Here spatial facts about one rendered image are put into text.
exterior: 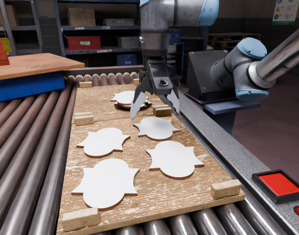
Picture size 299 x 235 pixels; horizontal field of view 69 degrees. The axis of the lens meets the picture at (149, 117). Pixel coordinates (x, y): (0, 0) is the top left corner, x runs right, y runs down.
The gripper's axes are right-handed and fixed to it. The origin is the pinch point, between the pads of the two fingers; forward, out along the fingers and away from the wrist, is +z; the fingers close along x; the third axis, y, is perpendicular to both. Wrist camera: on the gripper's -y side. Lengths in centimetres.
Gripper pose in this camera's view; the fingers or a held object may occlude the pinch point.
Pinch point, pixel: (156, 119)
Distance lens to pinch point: 65.7
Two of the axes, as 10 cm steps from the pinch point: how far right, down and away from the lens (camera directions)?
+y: -2.6, -3.8, 8.9
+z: 0.0, 9.2, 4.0
